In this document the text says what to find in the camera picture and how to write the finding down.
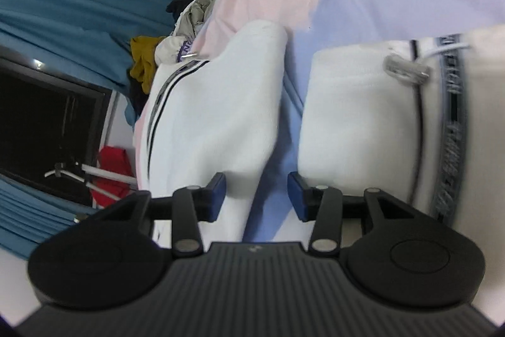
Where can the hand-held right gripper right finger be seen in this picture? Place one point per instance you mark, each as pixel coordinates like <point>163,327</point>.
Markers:
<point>296,199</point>

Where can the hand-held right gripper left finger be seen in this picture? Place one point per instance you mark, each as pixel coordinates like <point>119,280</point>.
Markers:
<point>216,199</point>

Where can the white striped pants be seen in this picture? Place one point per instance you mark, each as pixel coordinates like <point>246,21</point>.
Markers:
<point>213,104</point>

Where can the red garment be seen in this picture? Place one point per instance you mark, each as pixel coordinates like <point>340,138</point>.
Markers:
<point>112,163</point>

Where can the garment steamer stand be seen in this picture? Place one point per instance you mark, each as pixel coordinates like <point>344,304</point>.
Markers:
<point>106,174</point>

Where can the dark cloth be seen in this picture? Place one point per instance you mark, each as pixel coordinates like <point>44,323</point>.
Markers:
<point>136,100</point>

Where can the mustard yellow cloth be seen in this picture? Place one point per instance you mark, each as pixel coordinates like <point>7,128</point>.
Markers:
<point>144,64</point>

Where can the white cloth with purple print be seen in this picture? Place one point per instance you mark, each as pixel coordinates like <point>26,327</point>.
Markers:
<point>169,47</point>

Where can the grey cloth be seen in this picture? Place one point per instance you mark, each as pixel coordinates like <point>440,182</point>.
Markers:
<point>195,13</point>

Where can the dark window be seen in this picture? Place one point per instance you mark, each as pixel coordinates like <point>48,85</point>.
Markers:
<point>39,123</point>

